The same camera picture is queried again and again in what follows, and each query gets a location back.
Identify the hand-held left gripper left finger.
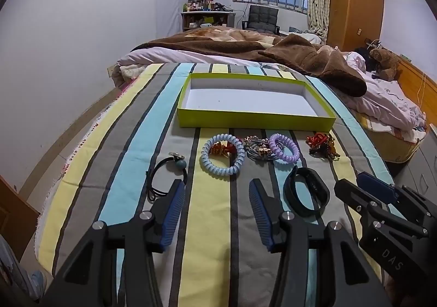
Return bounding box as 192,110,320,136
44,179,187,307

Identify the blue spiral hair tie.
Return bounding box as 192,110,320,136
201,134,246,178

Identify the green shallow cardboard tray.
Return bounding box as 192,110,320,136
176,72,337,132

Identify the cluster of bottles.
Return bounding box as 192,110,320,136
182,0,215,13

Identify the blue printed cloth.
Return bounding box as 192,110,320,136
0,235,46,307

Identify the purple spiral hair tie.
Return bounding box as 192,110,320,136
268,133,300,163

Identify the brown fleece blanket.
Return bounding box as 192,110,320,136
131,27,367,97

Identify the black chair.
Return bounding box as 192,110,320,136
242,4,281,34

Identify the black smart band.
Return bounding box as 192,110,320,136
283,167,331,218

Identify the orange red hair clip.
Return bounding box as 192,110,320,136
209,142,237,157

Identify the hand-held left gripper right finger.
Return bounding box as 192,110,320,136
249,179,393,307

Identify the wooden door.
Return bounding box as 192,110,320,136
0,175,41,261

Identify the yellow mattress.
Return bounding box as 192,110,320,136
357,112,426,163

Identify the brown teddy bear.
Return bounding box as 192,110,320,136
369,48,401,81

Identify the grey desk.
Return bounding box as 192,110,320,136
181,10,237,32

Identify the dark clothing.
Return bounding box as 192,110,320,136
354,46,376,72

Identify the black hair tie teal bead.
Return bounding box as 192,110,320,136
146,151,189,201

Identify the striped bed sheet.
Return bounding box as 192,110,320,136
34,63,395,307

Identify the wooden headboard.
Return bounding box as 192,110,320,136
396,59,437,130

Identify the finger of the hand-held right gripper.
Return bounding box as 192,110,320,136
356,172,437,226
334,179,429,238

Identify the wooden wardrobe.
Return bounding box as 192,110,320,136
328,0,386,53

